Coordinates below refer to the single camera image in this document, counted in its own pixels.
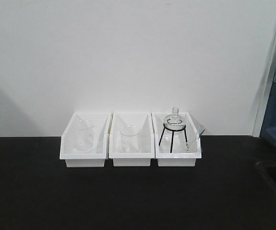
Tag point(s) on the glass beaker in middle bin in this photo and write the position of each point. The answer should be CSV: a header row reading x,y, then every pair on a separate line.
x,y
130,139

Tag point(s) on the glass beaker in left bin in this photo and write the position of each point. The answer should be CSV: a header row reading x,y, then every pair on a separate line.
x,y
83,135

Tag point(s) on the left white storage bin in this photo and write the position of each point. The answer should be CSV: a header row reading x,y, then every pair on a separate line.
x,y
99,153

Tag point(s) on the glass rods in right bin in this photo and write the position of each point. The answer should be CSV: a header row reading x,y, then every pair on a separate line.
x,y
195,134

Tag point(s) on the right white storage bin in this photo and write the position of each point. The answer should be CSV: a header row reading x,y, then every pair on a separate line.
x,y
179,157

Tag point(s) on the glass beaker in bin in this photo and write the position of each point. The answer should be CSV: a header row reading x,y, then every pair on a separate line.
x,y
83,135
130,139

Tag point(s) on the middle white storage bin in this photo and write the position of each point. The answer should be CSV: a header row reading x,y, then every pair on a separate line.
x,y
146,140

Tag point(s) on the white storage bin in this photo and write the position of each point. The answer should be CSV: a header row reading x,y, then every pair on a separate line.
x,y
99,153
179,157
146,140

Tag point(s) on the black wire tripod stand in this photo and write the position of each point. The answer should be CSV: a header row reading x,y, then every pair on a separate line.
x,y
173,131

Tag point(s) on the round-bottom glass flask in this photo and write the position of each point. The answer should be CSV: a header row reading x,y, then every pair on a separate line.
x,y
174,121

